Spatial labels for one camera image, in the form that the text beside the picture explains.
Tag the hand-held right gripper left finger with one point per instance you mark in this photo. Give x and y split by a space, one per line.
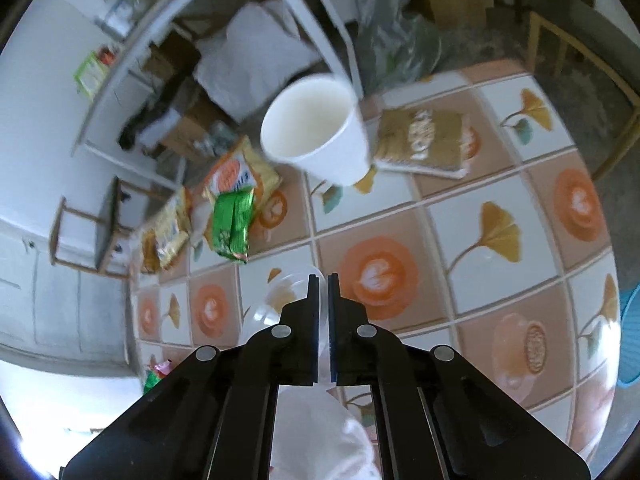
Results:
305 340

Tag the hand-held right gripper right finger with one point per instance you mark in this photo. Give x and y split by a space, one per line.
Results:
347 340

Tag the clear plastic cup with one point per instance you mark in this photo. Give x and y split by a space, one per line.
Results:
272 300

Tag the blue plastic bin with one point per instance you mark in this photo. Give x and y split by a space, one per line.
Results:
631 340

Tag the small green snack packet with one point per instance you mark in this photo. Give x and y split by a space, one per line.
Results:
231 230

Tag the small red green wrapper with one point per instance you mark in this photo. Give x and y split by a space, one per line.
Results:
156 375

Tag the orange yellow snack packet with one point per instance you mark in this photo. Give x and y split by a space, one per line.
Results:
240 167

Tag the gold and white flat packet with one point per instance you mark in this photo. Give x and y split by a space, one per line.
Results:
425 140

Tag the white paper cup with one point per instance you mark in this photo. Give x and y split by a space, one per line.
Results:
310 120

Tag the wooden chair with dark seat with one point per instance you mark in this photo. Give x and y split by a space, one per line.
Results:
575 15
107 220

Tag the dark cloth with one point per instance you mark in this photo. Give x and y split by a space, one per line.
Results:
150 120

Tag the white pillow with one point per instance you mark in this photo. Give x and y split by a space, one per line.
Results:
255 60

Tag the clear plastic bag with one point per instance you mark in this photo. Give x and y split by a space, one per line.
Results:
395 35

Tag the grey shelf table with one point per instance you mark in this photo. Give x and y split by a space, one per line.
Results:
160 25

